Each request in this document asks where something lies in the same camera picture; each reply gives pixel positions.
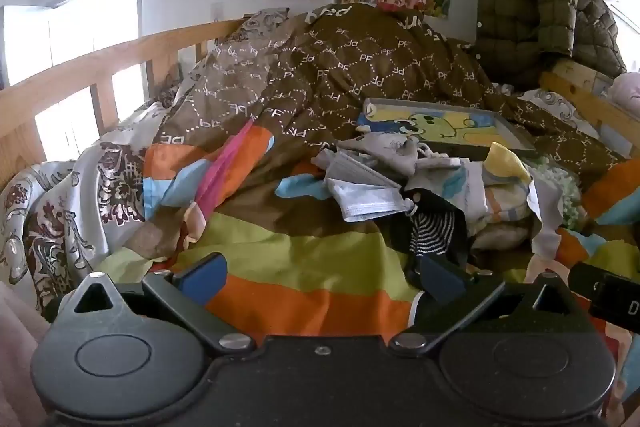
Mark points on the clear bag of green bits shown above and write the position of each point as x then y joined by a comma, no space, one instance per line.
555,187

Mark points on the white fluffy cloth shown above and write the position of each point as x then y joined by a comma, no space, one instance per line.
547,227

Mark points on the white maroon floral bedsheet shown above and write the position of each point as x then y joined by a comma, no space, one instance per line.
75,187

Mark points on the brown patterned striped quilt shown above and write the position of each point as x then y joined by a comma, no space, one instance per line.
310,77

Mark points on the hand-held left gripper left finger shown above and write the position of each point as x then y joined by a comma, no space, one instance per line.
205,276

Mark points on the grey cartoon print tray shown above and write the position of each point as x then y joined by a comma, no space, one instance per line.
440,127

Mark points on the white swirl print cloth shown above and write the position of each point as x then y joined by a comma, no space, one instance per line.
550,102

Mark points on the white bag blue print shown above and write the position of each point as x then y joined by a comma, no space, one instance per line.
450,184

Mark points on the black white striped sock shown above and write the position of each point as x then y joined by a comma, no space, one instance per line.
430,232

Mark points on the white printed cloth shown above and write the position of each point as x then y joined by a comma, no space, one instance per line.
365,199

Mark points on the pink cloth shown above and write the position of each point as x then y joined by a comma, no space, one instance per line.
627,92

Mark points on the grey mouse-print cloth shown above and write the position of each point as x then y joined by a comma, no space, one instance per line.
395,152

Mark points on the pale pink fleece garment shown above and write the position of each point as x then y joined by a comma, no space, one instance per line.
17,357

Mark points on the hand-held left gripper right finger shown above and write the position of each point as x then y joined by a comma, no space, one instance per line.
440,281

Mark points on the grey floral print cloth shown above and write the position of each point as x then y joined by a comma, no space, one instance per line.
262,23

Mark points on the window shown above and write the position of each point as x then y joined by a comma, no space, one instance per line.
75,27

